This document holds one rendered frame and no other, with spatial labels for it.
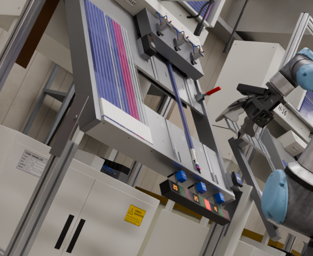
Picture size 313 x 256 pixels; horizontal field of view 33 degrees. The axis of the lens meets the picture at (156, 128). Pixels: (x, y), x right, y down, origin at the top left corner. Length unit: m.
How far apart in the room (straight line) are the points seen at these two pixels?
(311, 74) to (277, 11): 5.16
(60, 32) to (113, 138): 0.71
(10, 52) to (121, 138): 0.54
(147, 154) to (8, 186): 0.43
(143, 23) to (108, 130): 0.65
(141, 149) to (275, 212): 0.44
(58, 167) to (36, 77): 3.96
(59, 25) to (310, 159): 1.14
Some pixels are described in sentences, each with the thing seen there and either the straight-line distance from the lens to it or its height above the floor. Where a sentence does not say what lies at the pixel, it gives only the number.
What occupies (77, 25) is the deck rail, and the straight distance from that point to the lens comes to 1.62.
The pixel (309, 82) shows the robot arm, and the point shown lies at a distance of 1.53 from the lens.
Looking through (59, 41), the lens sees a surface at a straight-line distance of 2.03.
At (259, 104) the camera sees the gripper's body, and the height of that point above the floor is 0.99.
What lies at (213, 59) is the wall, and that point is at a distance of 6.91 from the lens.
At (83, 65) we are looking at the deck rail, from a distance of 1.49.
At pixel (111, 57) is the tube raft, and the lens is 1.62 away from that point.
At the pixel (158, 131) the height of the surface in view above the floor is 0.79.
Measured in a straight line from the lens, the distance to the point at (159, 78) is 1.86.
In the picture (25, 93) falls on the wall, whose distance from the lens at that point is 5.22.
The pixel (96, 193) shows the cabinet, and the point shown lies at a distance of 1.82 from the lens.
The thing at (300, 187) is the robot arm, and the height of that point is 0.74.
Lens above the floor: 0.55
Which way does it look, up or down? 9 degrees up
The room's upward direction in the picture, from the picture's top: 24 degrees clockwise
